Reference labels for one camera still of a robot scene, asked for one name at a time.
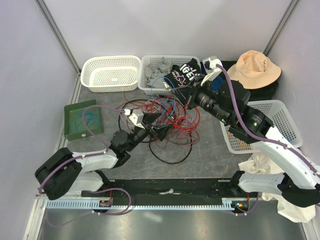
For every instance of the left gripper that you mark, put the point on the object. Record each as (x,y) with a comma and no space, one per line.
(160,130)

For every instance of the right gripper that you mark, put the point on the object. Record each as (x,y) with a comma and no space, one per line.
(187,95)

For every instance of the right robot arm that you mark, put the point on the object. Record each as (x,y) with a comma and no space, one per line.
(299,183)

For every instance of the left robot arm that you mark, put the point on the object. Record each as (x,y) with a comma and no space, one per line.
(66,171)

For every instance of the black printed t-shirt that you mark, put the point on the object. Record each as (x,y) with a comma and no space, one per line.
(180,76)

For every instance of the middle white clothes basket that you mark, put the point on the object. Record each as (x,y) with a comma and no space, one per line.
(153,61)

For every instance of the grey cloth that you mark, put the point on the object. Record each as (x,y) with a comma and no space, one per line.
(154,74)

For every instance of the white tape scrap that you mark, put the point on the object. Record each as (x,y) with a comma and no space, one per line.
(171,191)

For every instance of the peach bucket hat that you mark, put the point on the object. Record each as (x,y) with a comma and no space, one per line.
(254,70)

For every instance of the black garment under hat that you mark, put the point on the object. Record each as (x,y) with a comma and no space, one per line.
(264,93)

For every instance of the left white empty basket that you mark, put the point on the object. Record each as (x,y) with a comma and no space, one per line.
(107,74)

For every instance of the green plastic tray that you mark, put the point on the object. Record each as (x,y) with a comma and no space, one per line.
(74,128)

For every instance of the right white large basket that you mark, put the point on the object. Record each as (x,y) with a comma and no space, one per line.
(280,116)

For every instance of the white cloth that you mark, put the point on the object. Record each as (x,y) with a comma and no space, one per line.
(259,163)

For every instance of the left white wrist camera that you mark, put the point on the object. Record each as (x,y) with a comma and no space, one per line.
(135,116)

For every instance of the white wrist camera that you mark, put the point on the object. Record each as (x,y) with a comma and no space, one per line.
(211,69)
(135,116)

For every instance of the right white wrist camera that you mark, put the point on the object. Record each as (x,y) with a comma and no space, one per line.
(211,69)

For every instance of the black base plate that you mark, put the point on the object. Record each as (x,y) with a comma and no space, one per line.
(194,191)

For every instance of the slotted cable duct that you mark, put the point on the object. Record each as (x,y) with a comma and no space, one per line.
(90,204)

